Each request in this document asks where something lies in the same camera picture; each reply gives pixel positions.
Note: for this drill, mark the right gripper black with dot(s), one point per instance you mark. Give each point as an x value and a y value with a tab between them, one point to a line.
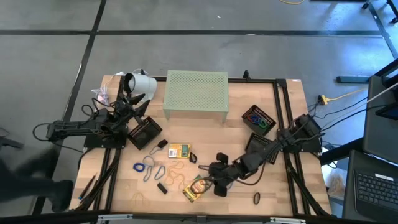
224	172

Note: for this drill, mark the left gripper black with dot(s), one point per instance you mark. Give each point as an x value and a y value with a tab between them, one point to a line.
124	113

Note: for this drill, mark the yellow green crayon box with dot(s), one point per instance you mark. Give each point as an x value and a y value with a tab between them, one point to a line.
194	193

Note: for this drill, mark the yellow green carded package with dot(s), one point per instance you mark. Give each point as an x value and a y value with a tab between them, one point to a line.
177	151

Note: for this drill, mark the small black clip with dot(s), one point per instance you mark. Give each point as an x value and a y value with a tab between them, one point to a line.
162	143

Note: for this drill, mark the small black rectangular block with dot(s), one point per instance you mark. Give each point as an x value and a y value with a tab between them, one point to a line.
162	188

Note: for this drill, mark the black mesh basket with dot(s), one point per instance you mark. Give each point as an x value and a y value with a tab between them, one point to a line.
146	135
256	141
267	116

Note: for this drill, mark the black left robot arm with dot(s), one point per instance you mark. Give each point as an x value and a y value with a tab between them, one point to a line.
77	127

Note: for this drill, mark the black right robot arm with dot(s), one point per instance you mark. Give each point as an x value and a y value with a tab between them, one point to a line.
295	137

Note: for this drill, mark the white desk spotlight lamp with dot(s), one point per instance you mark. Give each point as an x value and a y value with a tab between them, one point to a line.
143	84

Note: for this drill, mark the green perforated metal shelf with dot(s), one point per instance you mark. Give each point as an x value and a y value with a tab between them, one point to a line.
196	90

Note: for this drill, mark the dark pencil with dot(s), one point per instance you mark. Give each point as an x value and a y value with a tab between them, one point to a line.
87	186

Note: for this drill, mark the person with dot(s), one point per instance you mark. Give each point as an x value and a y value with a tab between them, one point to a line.
37	180

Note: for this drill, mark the beige crumpled bag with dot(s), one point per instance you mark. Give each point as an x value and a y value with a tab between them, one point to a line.
336	186

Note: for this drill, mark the grey chair base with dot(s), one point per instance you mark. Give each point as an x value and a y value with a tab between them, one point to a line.
11	143

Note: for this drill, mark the black laptop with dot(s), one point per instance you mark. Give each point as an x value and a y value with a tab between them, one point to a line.
373	189

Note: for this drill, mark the dark grey computer case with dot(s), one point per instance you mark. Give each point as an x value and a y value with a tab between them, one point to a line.
379	140

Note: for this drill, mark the black aluminium table frame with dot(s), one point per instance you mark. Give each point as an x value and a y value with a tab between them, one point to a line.
264	80

